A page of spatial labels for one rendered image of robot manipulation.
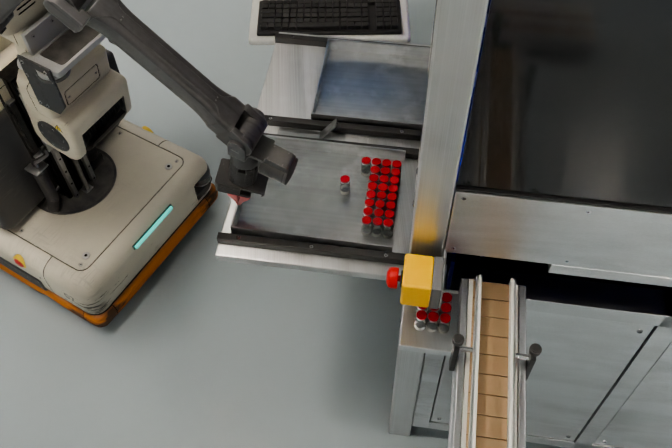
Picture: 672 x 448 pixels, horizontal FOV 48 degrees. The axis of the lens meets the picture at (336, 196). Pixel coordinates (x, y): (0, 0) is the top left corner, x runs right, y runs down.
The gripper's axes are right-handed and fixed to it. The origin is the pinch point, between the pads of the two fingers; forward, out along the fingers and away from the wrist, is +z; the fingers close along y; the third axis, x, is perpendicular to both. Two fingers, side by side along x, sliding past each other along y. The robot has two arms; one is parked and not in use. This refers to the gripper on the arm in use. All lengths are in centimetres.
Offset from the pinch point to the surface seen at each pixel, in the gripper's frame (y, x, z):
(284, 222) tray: 10.3, -1.3, 2.6
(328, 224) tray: 19.5, -0.5, 0.8
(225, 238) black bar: -1.0, -8.0, 3.0
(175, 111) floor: -42, 105, 103
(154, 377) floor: -19, -5, 98
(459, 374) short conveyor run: 47, -33, -10
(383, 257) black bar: 31.5, -8.4, -3.4
